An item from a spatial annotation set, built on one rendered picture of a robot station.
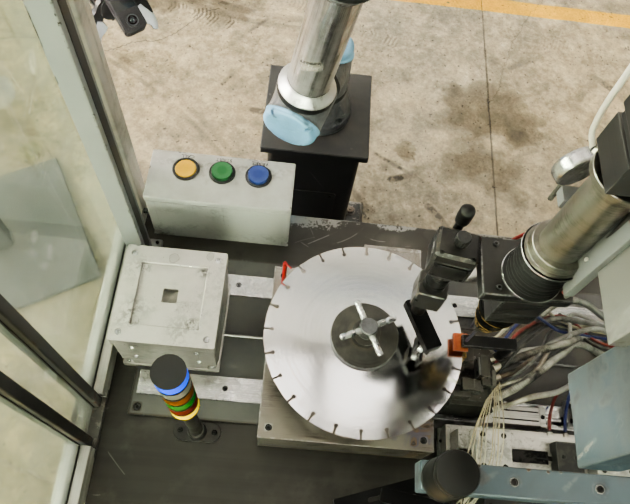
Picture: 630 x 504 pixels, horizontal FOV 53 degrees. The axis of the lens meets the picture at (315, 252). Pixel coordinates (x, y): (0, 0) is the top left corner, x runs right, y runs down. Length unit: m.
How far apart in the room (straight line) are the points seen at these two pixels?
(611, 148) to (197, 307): 0.73
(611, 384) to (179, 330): 0.68
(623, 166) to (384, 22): 2.31
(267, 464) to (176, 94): 1.67
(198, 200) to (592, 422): 0.77
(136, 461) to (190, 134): 1.46
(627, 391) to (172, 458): 0.79
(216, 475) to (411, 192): 1.43
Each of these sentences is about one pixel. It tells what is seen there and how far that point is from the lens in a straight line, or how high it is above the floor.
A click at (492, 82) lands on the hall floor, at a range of 2.74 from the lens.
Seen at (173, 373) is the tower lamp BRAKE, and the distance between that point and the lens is 0.81.
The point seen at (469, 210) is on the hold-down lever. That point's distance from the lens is 0.79.
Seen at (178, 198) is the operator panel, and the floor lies 0.90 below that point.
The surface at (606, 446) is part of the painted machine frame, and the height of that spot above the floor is 1.29.
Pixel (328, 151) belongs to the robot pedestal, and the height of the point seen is 0.75.
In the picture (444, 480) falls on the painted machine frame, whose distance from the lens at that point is 0.84.
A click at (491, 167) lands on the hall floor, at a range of 2.48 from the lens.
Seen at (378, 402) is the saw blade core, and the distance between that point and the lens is 1.02.
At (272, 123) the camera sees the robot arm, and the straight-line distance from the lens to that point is 1.28.
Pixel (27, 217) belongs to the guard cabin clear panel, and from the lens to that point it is 0.85.
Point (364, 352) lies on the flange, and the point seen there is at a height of 0.96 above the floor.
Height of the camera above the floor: 1.93
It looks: 64 degrees down
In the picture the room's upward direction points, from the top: 10 degrees clockwise
